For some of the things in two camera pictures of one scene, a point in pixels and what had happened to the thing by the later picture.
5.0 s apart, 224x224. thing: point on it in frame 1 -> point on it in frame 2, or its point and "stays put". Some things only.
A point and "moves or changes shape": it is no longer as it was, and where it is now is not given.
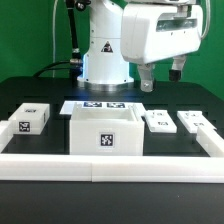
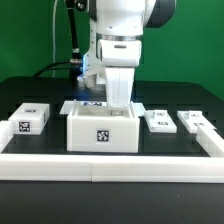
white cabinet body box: x=106 y=131 moves or changes shape
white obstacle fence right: x=211 y=140 stays put
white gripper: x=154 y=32 -> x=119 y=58
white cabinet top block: x=30 y=118 stays put
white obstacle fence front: x=111 y=168 stays put
